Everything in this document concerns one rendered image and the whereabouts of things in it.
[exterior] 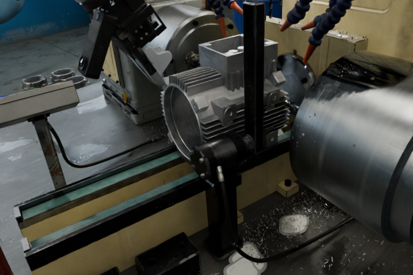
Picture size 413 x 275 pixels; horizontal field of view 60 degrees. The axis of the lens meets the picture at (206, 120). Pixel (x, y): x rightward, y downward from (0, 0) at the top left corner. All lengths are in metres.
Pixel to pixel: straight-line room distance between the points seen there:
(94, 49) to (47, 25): 5.74
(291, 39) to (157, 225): 0.49
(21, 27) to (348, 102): 5.93
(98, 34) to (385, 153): 0.46
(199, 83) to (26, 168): 0.62
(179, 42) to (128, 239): 0.47
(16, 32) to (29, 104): 5.46
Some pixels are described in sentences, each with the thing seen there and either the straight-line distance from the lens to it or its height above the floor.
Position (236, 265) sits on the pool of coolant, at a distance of 0.71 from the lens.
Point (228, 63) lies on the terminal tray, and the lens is 0.66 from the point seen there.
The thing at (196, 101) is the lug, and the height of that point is 1.09.
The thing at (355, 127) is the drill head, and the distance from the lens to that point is 0.50.
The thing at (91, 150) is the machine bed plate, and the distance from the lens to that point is 1.10.
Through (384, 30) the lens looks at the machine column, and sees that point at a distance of 0.84.
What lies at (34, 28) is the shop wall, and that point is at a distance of 6.32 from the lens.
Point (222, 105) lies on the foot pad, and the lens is 0.63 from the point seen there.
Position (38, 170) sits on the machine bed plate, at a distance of 1.08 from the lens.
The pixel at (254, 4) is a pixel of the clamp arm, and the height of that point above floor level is 1.25.
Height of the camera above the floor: 1.35
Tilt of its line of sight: 28 degrees down
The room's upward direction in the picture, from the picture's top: 4 degrees counter-clockwise
